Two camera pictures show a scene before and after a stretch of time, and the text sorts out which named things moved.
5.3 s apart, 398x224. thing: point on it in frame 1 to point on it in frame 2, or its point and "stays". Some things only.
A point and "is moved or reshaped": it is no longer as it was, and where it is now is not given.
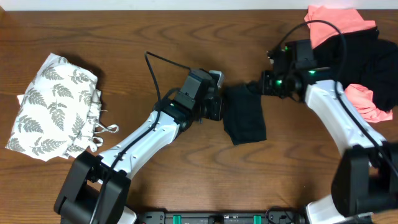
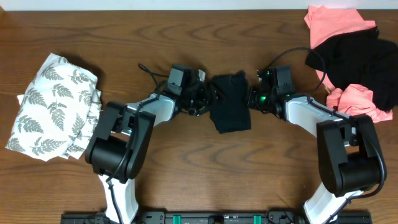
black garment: [243, 114] is moved or reshaped
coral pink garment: [347, 20] stays
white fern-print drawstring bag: [58, 116] stays
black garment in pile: [363, 58] stays
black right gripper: [267, 77] to [253, 91]
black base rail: [273, 217] stays
